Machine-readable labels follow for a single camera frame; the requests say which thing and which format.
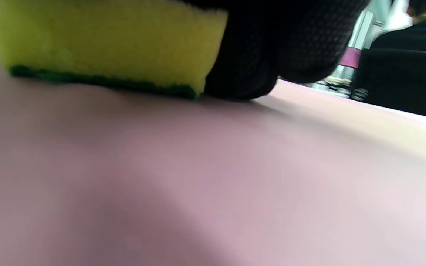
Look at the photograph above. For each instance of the black office chair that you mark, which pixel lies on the black office chair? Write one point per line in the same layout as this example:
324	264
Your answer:
401	81

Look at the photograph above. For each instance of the pink monitor screen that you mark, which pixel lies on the pink monitor screen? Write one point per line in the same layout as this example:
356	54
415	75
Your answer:
350	58

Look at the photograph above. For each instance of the person's right hand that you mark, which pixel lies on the person's right hand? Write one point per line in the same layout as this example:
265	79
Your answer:
272	40

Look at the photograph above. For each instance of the yellow sponge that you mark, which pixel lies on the yellow sponge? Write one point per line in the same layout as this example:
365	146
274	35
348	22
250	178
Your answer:
105	40

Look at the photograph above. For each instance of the pink cutting board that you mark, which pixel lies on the pink cutting board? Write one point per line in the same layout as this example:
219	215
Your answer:
161	166

